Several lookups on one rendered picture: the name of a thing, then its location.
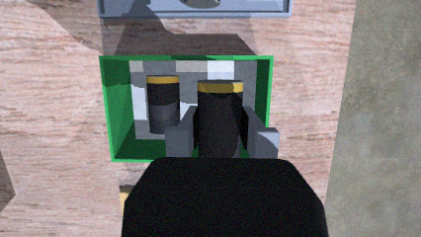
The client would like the green open-top box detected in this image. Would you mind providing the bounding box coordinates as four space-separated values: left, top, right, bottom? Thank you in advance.
99 55 274 163

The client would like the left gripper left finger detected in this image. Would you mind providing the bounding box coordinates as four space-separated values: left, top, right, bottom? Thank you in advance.
165 106 200 157

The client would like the black battery with yellow band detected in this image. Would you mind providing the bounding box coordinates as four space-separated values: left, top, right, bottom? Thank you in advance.
185 0 220 9
198 79 243 158
146 75 181 135

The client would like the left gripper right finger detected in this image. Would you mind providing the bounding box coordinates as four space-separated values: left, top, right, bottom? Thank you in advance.
240 106 280 159

